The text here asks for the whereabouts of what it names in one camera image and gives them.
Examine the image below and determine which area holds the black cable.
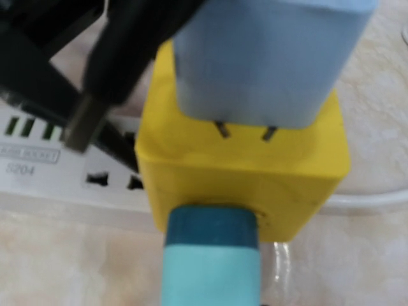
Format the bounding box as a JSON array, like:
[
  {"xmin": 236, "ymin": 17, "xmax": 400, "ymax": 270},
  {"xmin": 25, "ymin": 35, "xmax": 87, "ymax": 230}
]
[{"xmin": 0, "ymin": 0, "xmax": 205, "ymax": 175}]

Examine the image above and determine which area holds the pale blue round charger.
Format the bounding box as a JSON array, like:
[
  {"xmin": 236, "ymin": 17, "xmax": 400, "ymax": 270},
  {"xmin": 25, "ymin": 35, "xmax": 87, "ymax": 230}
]
[{"xmin": 173, "ymin": 1, "xmax": 378, "ymax": 129}]

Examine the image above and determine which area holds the yellow cube socket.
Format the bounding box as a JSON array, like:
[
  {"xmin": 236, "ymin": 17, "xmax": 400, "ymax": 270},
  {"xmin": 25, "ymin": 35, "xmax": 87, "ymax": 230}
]
[{"xmin": 135, "ymin": 41, "xmax": 351, "ymax": 242}]

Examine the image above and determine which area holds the white power strip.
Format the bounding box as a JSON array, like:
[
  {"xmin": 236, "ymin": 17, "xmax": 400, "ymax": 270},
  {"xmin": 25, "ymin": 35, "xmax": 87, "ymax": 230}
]
[{"xmin": 0, "ymin": 105, "xmax": 408, "ymax": 233}]

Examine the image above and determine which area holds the teal charger with cable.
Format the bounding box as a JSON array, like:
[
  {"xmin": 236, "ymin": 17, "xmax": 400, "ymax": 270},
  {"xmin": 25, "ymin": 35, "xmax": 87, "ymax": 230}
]
[{"xmin": 160, "ymin": 205, "xmax": 261, "ymax": 306}]

